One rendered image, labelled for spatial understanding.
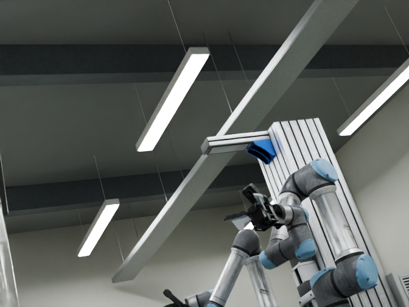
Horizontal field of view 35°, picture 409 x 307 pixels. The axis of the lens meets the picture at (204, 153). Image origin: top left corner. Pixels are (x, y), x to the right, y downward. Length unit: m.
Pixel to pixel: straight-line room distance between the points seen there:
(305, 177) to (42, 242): 7.23
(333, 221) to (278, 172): 0.58
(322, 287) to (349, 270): 0.14
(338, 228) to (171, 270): 7.45
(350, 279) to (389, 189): 6.90
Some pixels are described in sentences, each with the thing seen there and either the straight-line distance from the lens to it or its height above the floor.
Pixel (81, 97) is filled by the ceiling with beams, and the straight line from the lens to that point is 6.70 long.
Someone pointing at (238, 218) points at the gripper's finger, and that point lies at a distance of 2.22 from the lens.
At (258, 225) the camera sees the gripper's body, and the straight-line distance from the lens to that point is 2.20.
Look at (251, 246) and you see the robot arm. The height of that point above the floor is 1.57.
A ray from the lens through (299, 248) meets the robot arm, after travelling 2.32.
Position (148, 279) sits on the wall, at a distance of 9.71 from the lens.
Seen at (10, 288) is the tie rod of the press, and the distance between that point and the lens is 1.24.
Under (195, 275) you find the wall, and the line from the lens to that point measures 9.99.
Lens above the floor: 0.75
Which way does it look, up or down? 24 degrees up
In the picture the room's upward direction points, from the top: 18 degrees counter-clockwise
